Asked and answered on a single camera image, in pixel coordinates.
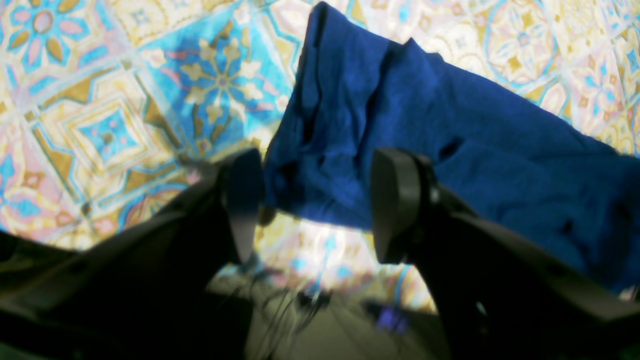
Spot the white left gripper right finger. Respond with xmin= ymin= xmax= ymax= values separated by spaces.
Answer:
xmin=370 ymin=147 xmax=640 ymax=360

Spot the blue long-sleeve T-shirt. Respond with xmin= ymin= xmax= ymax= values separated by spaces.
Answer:
xmin=263 ymin=2 xmax=640 ymax=293

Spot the patterned tile tablecloth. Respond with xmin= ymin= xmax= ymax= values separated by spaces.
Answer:
xmin=0 ymin=0 xmax=640 ymax=321

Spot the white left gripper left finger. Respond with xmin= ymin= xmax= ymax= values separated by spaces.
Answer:
xmin=0 ymin=148 xmax=264 ymax=360

